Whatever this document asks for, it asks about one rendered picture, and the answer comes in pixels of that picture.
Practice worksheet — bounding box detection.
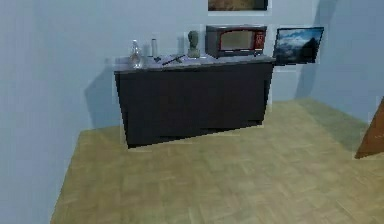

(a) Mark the brown framed picture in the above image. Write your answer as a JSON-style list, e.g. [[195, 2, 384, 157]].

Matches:
[[207, 0, 269, 12]]

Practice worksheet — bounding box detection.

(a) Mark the clear glass bottle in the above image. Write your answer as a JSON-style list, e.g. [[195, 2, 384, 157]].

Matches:
[[129, 39, 144, 69]]

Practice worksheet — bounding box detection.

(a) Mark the dark microwave with red trim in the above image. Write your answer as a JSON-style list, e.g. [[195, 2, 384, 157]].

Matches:
[[205, 24, 268, 59]]

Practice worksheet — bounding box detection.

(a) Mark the black kitchen knife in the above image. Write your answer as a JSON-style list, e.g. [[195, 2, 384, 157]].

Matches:
[[161, 54, 186, 66]]

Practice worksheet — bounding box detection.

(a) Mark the grey-green bust statue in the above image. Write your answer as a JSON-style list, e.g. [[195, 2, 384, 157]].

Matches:
[[187, 30, 202, 59]]

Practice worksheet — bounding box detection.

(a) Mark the blue landscape framed picture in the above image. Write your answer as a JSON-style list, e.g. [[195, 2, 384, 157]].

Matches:
[[272, 26, 325, 66]]

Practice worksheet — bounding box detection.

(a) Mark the dark brown kitchen counter cabinet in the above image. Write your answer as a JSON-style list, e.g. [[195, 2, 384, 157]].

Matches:
[[113, 54, 277, 149]]

